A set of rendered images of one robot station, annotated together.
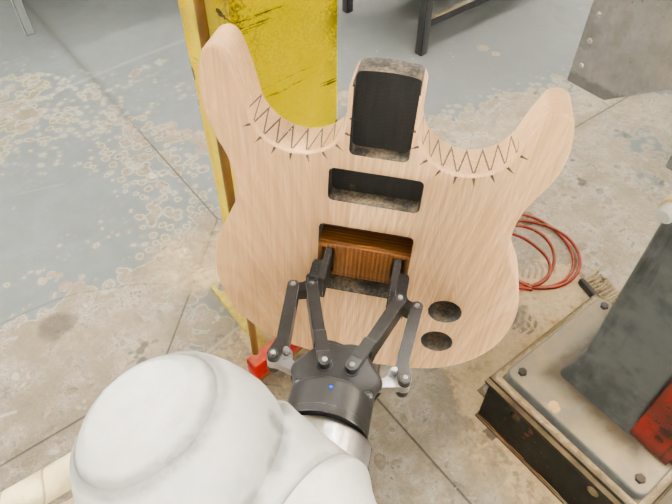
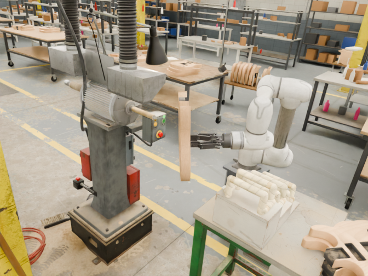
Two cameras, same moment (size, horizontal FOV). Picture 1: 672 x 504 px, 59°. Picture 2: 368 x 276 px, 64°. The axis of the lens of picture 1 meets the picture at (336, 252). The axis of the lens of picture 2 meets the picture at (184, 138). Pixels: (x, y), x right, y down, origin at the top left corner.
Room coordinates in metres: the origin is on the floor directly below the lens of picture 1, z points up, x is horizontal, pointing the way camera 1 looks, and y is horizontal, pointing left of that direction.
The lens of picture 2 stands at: (0.78, 1.20, 1.93)
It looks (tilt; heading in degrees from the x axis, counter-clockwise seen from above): 26 degrees down; 255
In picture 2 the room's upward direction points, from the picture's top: 4 degrees clockwise
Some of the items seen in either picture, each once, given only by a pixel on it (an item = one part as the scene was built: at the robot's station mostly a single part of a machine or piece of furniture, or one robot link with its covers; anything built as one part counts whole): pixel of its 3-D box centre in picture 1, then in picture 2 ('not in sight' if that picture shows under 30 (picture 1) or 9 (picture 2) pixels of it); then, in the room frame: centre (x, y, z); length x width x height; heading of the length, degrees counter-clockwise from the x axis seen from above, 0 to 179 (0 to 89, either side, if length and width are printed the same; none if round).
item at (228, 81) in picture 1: (245, 88); (184, 115); (0.48, 0.08, 1.46); 0.07 x 0.04 x 0.10; 79
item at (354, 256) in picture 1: (364, 255); not in sight; (0.43, -0.03, 1.28); 0.10 x 0.03 x 0.05; 79
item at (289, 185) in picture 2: not in sight; (278, 180); (-0.11, 0.03, 1.04); 0.20 x 0.03 x 0.03; 126
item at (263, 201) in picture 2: not in sight; (262, 203); (0.17, 0.33, 1.15); 0.03 x 0.03 x 0.09
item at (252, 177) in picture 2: not in sight; (256, 179); (0.15, 0.22, 1.20); 0.20 x 0.03 x 0.03; 126
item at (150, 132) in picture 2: not in sight; (145, 128); (0.53, -0.82, 0.99); 0.24 x 0.21 x 0.26; 127
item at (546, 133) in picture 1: (525, 139); (182, 99); (0.42, -0.17, 1.44); 0.07 x 0.04 x 0.09; 79
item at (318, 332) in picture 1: (317, 327); (208, 143); (0.33, 0.02, 1.29); 0.11 x 0.01 x 0.04; 10
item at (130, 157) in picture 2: not in sight; (123, 132); (0.70, -0.89, 0.93); 0.15 x 0.10 x 0.55; 127
